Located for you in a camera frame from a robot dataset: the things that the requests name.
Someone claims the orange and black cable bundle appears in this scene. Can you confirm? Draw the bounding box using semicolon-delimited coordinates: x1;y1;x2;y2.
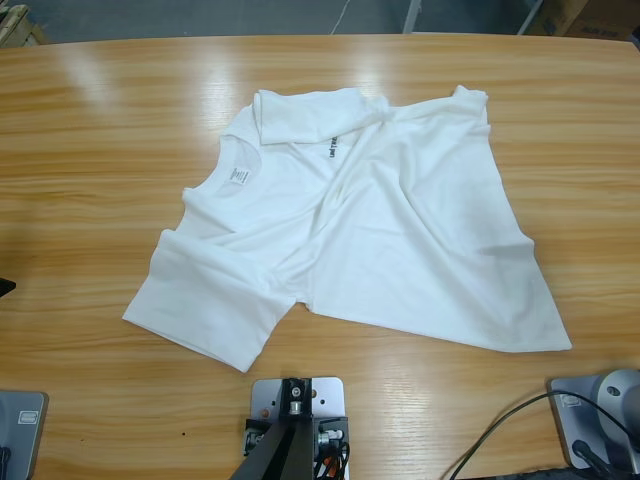
314;442;351;476

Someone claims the white t-shirt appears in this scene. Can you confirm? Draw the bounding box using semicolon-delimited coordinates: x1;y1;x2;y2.
121;84;574;374

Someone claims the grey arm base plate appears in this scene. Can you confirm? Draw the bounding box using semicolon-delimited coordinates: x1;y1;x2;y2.
0;389;50;480
546;375;640;471

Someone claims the black plug cable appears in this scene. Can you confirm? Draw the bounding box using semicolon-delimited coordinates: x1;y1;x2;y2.
571;438;609;474

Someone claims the white metal frame leg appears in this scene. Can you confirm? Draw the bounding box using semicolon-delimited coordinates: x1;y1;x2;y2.
402;0;425;34
516;0;545;35

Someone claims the cardboard box with black print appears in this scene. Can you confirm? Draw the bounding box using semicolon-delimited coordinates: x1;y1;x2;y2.
564;0;640;40

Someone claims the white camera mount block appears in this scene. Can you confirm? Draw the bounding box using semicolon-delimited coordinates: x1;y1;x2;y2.
249;377;350;480

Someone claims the wooden pallet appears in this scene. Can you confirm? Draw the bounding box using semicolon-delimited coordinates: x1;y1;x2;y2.
0;3;51;49

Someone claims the cardboard box with blue print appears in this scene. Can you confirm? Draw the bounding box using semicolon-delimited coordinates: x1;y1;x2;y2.
529;0;591;37

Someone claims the arm base with cables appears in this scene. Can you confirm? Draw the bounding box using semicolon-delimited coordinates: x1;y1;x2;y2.
452;389;640;480

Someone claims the dark camera post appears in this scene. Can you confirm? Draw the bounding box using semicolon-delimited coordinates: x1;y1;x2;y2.
234;378;314;480

